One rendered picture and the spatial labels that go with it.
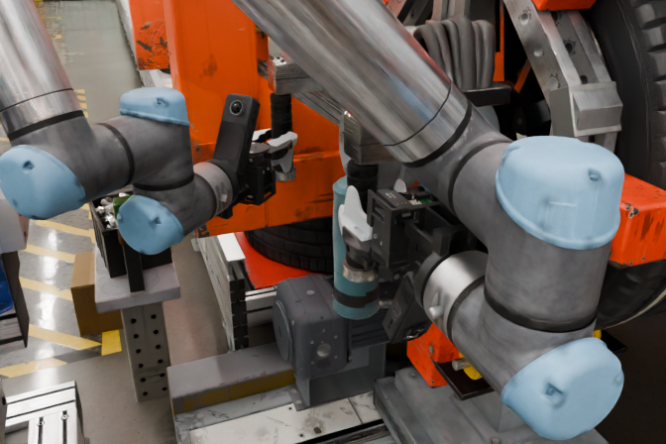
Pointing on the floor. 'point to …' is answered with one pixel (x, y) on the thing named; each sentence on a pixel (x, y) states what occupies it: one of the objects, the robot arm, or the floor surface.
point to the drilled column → (147, 350)
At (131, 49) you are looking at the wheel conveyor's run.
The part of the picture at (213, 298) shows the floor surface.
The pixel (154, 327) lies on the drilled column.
